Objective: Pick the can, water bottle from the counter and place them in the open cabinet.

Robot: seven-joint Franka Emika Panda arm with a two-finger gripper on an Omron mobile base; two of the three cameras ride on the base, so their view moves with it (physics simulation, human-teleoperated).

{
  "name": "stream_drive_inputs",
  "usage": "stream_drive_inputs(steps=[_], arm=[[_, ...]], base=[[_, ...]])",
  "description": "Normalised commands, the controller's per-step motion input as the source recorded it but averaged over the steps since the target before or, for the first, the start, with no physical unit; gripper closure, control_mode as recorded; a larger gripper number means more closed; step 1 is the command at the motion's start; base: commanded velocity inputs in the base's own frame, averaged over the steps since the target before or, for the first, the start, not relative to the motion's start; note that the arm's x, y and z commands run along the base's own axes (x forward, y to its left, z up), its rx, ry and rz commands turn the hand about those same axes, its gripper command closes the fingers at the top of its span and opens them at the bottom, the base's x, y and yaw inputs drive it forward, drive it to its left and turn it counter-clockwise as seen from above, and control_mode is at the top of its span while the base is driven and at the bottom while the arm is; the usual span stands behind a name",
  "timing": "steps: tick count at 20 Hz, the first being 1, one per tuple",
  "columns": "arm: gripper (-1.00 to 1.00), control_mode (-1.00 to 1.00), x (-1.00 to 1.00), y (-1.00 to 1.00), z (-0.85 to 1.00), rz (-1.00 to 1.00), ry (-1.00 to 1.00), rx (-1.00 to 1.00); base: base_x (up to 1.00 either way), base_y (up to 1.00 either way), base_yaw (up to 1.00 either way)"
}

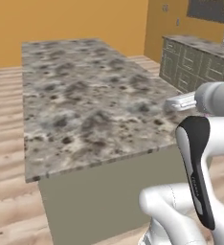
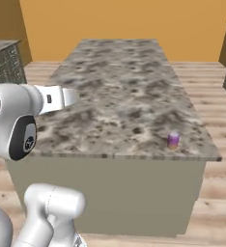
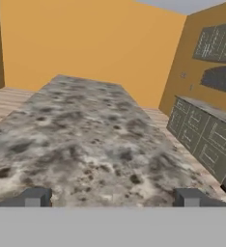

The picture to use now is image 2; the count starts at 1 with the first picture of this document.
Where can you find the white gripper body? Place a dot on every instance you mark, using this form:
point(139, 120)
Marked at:
point(69, 97)

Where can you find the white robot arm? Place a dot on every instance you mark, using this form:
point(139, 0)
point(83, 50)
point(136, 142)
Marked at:
point(12, 112)

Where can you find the purple can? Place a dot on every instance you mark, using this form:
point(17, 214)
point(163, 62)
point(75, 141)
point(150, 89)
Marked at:
point(173, 140)

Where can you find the beige kitchen island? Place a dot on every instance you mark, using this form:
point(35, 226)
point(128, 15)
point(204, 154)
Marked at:
point(124, 128)

